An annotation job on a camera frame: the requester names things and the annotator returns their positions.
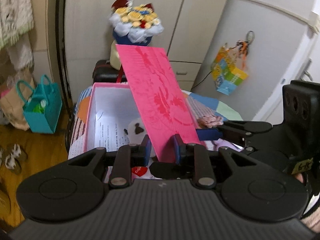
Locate white door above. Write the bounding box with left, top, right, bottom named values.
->
left=253, top=30, right=319, bottom=125

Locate teal woven handbag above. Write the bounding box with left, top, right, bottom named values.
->
left=16, top=75, right=62, bottom=134

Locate silver door handle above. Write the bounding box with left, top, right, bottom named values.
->
left=299, top=58, right=313, bottom=82

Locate red packet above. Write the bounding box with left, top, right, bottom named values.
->
left=131, top=166, right=150, bottom=180

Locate yellow flower bouquet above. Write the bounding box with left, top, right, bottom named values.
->
left=108, top=0, right=165, bottom=71

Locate cream knitted cardigan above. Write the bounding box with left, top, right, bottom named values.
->
left=1, top=0, right=34, bottom=72

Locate purple plush toy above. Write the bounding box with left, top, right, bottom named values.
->
left=213, top=139, right=244, bottom=152

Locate white wardrobe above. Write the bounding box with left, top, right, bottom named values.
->
left=65, top=0, right=227, bottom=100

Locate colourful paper gift bag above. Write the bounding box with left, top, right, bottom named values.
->
left=211, top=41, right=248, bottom=95

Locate patchwork table cloth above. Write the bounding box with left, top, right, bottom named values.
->
left=66, top=86, right=242, bottom=159

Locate slipper on floor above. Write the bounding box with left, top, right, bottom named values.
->
left=1, top=144, right=28, bottom=175

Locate brown paper bag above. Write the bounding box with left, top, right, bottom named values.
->
left=1, top=75, right=35, bottom=131

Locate right hand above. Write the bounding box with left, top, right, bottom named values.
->
left=295, top=173, right=304, bottom=183

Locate black suitcase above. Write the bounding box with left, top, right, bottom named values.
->
left=92, top=60, right=120, bottom=83

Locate pink cardboard box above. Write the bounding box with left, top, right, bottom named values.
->
left=78, top=83, right=140, bottom=153

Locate pink box lid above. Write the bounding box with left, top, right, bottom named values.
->
left=116, top=44, right=200, bottom=163

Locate pink floral scrunchie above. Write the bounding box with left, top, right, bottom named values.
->
left=197, top=115, right=223, bottom=128

